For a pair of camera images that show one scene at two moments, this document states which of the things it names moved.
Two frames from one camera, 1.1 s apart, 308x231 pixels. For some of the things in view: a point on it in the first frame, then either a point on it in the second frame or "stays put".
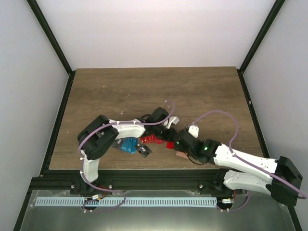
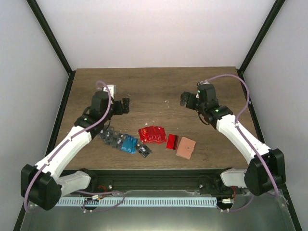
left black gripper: (172, 133) -> (120, 110)
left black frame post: (53, 41) stays put
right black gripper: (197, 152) -> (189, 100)
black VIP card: (143, 149) stays put
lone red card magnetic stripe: (170, 145) stays put
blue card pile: (129, 145) stays put
